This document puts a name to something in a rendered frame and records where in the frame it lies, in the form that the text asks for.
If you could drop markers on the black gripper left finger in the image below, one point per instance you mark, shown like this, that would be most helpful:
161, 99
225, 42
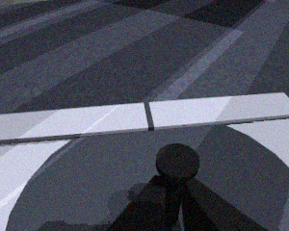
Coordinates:
147, 212

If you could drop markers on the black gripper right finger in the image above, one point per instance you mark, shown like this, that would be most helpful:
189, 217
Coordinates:
204, 210

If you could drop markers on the grey disc with center hole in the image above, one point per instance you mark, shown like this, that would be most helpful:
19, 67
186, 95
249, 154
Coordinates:
88, 183

